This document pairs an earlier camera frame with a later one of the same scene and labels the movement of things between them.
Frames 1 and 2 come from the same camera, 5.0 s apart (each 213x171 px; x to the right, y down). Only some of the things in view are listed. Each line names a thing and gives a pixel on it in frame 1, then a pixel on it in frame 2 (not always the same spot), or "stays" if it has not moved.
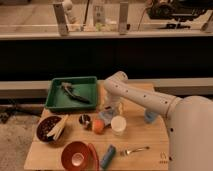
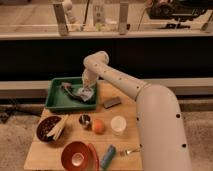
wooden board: x=123 y=139 stays
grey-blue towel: x=106 y=116 -> x=85 y=93
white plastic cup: x=118 y=125 stays
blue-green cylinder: x=104 y=161 stays
